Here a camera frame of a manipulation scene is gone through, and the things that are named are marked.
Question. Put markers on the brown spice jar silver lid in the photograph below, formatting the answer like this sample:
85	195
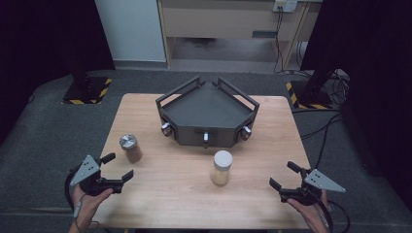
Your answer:
131	150

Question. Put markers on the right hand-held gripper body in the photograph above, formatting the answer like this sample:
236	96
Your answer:
319	183

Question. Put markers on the black stand with striped base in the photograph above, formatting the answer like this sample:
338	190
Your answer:
85	90
311	97

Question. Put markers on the beige spice jar white lid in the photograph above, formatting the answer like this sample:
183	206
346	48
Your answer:
222	170

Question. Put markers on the light wooden desk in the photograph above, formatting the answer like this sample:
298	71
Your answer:
226	19

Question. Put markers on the white wall socket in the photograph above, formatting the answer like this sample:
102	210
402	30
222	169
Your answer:
285	5

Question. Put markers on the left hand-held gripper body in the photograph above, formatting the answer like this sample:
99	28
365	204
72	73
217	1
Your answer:
86	170

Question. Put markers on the white panel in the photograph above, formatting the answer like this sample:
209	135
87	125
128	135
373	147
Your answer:
131	29

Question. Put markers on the person's right hand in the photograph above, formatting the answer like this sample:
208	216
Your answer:
309	212

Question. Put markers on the dark curtain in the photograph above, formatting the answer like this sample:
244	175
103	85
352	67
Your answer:
379	64
39	39

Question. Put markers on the black corner rack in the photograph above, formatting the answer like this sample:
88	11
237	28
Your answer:
207	113

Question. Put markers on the person's left hand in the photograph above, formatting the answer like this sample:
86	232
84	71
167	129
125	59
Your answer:
89	202

